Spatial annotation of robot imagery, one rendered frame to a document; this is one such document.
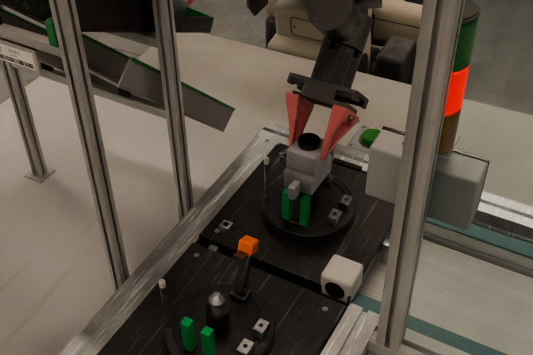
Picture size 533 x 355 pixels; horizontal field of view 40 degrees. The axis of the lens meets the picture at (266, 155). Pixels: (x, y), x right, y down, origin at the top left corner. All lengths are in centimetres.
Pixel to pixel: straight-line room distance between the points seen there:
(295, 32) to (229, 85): 32
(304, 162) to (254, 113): 51
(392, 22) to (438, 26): 134
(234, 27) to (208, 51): 183
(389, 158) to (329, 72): 23
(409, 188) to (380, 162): 5
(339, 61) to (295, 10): 81
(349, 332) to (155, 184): 51
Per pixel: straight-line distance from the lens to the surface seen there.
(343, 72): 98
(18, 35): 89
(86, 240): 125
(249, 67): 161
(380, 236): 107
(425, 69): 68
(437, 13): 66
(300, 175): 99
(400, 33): 201
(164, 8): 96
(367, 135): 124
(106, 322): 100
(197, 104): 113
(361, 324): 98
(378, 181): 81
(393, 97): 154
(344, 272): 99
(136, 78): 102
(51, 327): 114
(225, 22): 354
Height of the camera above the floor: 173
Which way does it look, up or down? 40 degrees down
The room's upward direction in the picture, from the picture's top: 1 degrees counter-clockwise
